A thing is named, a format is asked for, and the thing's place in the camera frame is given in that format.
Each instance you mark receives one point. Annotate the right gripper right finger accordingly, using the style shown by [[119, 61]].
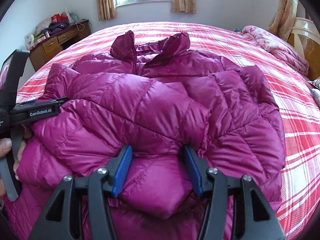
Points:
[[253, 217]]

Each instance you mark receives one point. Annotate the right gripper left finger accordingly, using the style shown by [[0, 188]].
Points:
[[61, 217]]

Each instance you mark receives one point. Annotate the magenta down jacket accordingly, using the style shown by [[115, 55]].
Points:
[[155, 97]]

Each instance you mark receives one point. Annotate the person's left hand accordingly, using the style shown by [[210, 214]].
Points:
[[6, 145]]

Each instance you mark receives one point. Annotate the wooden desk with drawers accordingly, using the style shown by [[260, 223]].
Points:
[[44, 51]]

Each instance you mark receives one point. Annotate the clutter pile on desk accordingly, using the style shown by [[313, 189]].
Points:
[[49, 27]]

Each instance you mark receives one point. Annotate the left beige curtain far window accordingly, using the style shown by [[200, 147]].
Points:
[[106, 10]]

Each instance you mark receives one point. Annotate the red plaid bed sheet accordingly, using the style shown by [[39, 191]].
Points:
[[290, 89]]

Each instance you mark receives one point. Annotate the striped pillow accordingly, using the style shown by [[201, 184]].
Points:
[[315, 83]]

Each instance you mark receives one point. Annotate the pink folded quilt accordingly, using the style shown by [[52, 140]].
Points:
[[278, 48]]

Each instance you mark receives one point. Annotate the wooden bed headboard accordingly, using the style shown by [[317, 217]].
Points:
[[304, 38]]

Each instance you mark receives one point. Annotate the beige curtain near headboard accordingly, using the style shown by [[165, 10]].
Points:
[[284, 19]]

